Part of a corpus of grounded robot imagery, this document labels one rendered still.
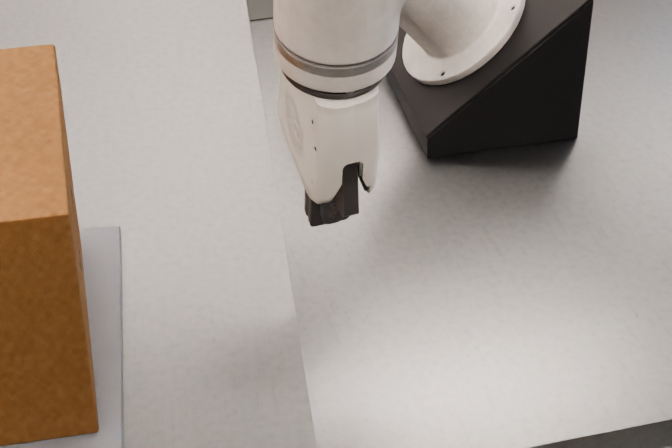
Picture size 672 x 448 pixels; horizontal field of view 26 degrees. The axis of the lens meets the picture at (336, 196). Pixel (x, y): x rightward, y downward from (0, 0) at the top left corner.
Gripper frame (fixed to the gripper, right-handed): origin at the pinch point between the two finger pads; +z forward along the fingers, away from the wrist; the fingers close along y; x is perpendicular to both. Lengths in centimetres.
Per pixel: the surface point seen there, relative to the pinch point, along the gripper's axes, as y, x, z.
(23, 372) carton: -11.5, -25.3, 30.6
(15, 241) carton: -15.1, -23.4, 15.6
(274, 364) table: -14.3, -0.1, 43.9
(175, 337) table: -21, -9, 45
